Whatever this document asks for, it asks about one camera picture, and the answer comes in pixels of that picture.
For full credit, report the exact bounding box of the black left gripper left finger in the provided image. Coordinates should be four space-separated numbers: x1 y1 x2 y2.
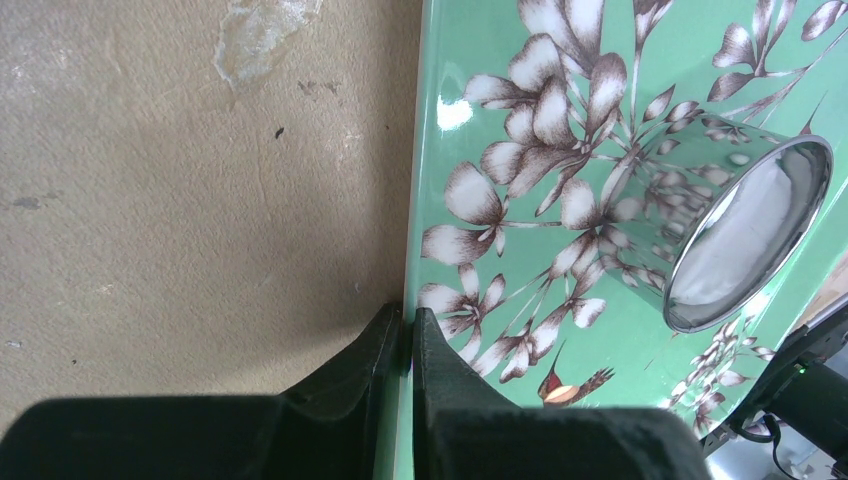
1 303 402 479

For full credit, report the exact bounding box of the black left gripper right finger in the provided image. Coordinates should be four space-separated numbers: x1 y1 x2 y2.
411 308 710 479

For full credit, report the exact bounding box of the green floral tray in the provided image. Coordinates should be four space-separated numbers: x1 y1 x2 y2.
370 0 848 480

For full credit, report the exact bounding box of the round metal cutter ring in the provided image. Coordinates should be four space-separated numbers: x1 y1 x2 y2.
599 112 835 335

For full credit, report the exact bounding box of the white dough ball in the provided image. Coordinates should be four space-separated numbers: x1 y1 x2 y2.
671 162 791 305

